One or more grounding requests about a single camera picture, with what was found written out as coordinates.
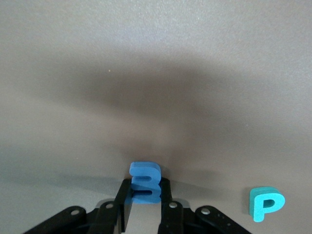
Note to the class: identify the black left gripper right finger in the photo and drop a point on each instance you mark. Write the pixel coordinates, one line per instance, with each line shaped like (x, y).
(165, 192)

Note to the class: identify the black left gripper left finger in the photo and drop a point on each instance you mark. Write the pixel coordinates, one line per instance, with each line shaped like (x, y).
(123, 195)

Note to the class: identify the blue foam letter E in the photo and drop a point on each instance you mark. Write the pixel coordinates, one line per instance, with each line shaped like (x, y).
(156, 182)

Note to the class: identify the teal foam letter p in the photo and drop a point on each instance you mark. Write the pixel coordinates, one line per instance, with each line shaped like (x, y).
(258, 204)

